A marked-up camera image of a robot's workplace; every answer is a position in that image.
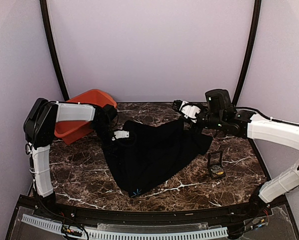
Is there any black t-shirt with blue logo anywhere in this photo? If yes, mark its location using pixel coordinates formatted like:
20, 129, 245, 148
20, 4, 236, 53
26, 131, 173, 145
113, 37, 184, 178
104, 119, 213, 198

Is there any right black frame post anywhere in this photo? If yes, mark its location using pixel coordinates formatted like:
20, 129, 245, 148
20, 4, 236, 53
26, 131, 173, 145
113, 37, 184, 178
232, 0, 262, 106

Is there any black frame post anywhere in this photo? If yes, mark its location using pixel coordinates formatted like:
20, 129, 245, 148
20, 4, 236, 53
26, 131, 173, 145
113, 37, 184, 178
232, 0, 262, 106
39, 0, 70, 101

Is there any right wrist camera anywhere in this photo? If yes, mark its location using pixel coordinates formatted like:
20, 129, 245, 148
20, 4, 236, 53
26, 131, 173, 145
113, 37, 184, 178
171, 100, 204, 124

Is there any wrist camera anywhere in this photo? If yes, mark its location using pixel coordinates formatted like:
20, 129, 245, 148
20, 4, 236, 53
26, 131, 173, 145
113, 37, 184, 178
111, 130, 137, 148
171, 100, 204, 124

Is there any left black frame post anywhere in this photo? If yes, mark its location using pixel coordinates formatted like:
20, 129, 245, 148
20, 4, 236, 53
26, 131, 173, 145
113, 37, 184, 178
39, 0, 70, 101

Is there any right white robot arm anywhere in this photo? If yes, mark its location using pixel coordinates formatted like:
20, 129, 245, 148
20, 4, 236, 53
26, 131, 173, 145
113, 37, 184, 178
179, 89, 299, 217

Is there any white slotted cable duct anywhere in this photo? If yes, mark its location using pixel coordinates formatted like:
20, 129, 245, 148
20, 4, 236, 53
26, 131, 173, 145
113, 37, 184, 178
21, 213, 229, 240

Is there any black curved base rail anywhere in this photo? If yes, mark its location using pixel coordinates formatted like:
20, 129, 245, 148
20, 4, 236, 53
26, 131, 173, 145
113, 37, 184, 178
4, 193, 299, 240

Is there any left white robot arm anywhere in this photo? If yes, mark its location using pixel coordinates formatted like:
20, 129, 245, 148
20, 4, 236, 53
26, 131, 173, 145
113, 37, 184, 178
23, 98, 117, 198

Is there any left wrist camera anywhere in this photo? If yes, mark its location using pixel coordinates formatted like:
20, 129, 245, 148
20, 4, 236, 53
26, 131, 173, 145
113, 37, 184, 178
111, 130, 137, 148

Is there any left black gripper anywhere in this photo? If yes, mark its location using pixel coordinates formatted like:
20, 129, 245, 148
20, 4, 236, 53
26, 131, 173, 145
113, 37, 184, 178
91, 121, 120, 158

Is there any orange plastic tub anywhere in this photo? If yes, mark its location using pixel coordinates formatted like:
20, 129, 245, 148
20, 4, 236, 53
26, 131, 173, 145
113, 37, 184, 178
54, 89, 117, 145

